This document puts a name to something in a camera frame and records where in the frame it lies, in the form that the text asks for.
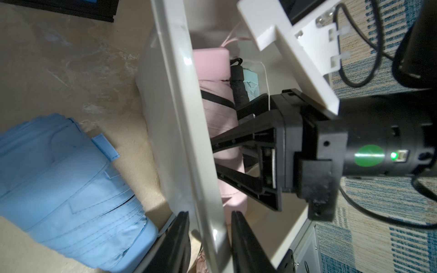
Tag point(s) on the black umbrella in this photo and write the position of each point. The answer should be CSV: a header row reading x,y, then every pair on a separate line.
x,y
240,94

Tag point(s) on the grey plastic storage box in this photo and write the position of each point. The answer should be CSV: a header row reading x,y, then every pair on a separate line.
x,y
176,122

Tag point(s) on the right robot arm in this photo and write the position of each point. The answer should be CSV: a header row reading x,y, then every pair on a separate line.
x,y
393,135

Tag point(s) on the blue umbrella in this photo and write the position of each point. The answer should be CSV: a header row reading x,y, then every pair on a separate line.
x,y
62,190

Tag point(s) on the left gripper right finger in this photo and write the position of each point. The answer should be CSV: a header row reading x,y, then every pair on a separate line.
x,y
248,255

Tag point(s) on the black mesh file holder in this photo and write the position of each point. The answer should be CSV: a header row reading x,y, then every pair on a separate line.
x,y
103,10

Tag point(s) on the mint green umbrella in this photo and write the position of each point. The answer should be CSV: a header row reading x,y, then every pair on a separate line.
x,y
251,84

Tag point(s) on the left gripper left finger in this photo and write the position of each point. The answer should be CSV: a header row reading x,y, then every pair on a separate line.
x,y
174,253

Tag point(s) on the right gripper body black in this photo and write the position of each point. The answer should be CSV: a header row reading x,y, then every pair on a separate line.
x,y
315,145

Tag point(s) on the pale pink small umbrella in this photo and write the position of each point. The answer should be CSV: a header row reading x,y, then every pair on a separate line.
x,y
213,69

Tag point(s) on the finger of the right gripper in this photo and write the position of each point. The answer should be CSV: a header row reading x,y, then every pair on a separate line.
x,y
266,130
263,188

